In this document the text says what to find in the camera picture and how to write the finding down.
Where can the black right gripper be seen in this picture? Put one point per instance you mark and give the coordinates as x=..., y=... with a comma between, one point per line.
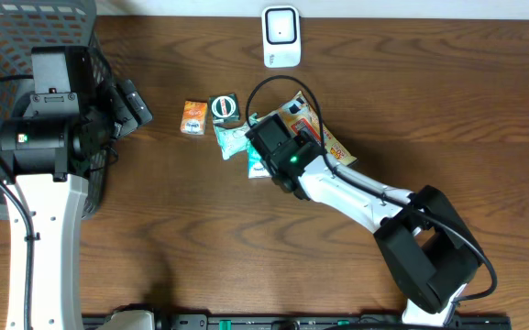
x=302, y=137

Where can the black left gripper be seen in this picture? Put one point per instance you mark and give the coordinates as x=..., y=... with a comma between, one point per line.
x=120, y=112

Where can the yellow white snack bag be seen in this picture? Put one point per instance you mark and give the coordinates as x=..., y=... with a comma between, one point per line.
x=298, y=109

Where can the green tissue pack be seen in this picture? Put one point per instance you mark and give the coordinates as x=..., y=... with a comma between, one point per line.
x=256, y=170

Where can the mint green snack pouch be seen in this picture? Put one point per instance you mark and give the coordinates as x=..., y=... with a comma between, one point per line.
x=233, y=140

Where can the orange tissue pack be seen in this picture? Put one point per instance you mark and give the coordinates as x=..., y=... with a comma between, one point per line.
x=194, y=118

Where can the round green white item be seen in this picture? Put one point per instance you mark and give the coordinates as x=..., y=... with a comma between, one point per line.
x=224, y=109

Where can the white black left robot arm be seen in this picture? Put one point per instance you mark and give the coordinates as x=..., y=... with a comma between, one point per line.
x=47, y=151

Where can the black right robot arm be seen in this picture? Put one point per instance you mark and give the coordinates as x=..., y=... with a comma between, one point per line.
x=425, y=244

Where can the white barcode scanner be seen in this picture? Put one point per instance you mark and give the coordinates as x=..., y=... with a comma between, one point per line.
x=281, y=36

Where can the dark grey plastic basket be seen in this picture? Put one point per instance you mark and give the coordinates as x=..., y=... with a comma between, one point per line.
x=25, y=25

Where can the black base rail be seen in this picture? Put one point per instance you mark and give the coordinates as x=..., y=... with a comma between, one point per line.
x=311, y=322

